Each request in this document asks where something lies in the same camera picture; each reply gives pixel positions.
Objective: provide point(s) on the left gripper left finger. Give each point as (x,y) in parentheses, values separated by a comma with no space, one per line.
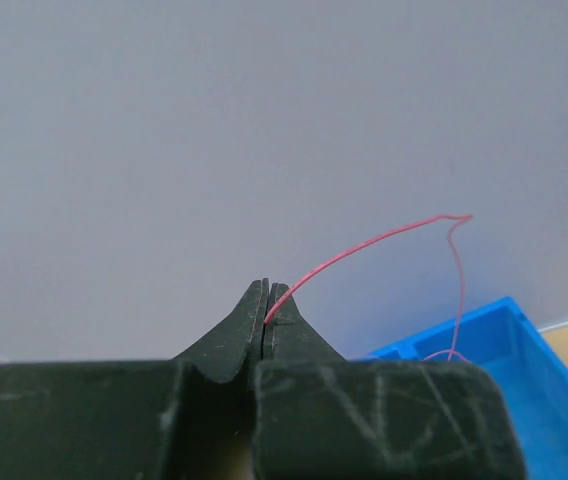
(173,418)

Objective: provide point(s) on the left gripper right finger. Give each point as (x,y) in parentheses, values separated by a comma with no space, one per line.
(319,416)

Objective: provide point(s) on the blue double bin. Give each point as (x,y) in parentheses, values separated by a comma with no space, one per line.
(534,381)

